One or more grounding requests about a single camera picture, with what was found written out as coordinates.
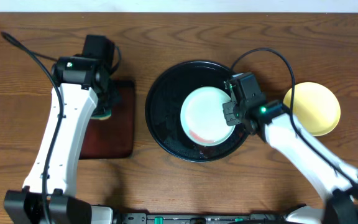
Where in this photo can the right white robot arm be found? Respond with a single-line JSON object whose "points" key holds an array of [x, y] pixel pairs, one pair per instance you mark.
{"points": [[335, 181]]}

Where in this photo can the round black tray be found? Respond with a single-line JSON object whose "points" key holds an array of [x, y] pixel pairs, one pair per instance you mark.
{"points": [[164, 102]]}

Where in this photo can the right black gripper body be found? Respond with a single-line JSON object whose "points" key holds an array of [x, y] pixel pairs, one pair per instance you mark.
{"points": [[234, 114]]}

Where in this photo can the dark red square tray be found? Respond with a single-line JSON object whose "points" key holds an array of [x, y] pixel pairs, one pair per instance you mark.
{"points": [[113, 138]]}

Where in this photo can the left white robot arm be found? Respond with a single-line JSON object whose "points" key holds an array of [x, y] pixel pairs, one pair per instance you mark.
{"points": [[48, 192]]}

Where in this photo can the light blue plate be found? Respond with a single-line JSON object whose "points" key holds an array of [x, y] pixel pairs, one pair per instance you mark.
{"points": [[202, 116]]}

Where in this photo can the green yellow scrub sponge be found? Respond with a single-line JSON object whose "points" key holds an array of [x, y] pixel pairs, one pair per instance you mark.
{"points": [[101, 114]]}

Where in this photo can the yellow plate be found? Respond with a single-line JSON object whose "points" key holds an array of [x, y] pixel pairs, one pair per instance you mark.
{"points": [[316, 108]]}

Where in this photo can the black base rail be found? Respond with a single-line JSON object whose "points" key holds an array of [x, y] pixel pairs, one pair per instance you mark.
{"points": [[197, 218]]}

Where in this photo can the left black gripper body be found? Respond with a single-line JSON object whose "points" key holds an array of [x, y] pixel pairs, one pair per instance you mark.
{"points": [[109, 101]]}

